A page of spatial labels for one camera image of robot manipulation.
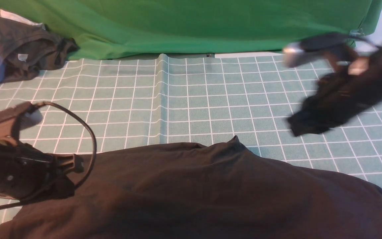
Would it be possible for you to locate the mint grid tablecloth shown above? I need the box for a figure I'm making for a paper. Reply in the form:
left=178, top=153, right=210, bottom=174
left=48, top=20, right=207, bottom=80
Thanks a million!
left=0, top=54, right=382, bottom=224

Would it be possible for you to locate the black camera cable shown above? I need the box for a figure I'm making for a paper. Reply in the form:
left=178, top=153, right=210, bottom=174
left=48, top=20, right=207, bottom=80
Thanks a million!
left=0, top=101, right=97, bottom=213

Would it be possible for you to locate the white cloth piece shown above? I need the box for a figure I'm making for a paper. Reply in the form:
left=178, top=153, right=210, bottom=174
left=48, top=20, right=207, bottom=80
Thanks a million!
left=0, top=9, right=46, bottom=30

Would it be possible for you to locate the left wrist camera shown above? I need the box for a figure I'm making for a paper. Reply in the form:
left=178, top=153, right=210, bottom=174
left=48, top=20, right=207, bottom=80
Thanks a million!
left=0, top=102, right=43, bottom=146

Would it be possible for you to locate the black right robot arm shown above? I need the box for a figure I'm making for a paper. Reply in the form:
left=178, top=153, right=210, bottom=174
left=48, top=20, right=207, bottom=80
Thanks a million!
left=283, top=32, right=382, bottom=137

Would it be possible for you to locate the dark gray long-sleeve top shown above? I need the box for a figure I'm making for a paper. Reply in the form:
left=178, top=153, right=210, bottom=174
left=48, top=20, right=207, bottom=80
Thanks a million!
left=0, top=136, right=382, bottom=239

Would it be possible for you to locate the metal binder clip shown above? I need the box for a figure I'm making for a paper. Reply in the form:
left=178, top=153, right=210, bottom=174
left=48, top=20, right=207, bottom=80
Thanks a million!
left=349, top=28, right=365, bottom=38

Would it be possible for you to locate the crumpled dark gray garment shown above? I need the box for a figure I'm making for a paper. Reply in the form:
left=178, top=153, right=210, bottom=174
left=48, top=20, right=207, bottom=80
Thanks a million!
left=0, top=17, right=79, bottom=83

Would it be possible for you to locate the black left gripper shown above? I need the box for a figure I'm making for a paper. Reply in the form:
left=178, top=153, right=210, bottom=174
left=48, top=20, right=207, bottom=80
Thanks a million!
left=0, top=140, right=85, bottom=201

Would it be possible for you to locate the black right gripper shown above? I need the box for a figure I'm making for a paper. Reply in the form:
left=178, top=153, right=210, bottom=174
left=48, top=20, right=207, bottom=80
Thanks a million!
left=287, top=72, right=377, bottom=137

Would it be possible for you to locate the green backdrop cloth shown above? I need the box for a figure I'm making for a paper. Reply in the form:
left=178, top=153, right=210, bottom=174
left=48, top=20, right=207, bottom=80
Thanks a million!
left=0, top=0, right=382, bottom=60

